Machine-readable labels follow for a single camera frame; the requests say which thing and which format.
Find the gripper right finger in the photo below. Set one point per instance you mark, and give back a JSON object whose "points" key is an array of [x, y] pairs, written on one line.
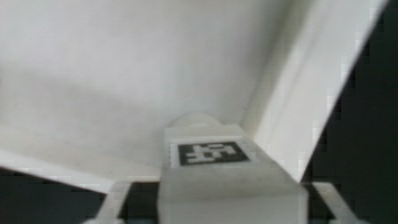
{"points": [[330, 209]]}

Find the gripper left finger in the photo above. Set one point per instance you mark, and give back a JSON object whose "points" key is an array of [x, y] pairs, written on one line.
{"points": [[129, 207]]}

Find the white square tabletop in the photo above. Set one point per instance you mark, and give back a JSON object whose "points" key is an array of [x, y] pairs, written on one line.
{"points": [[118, 63]]}

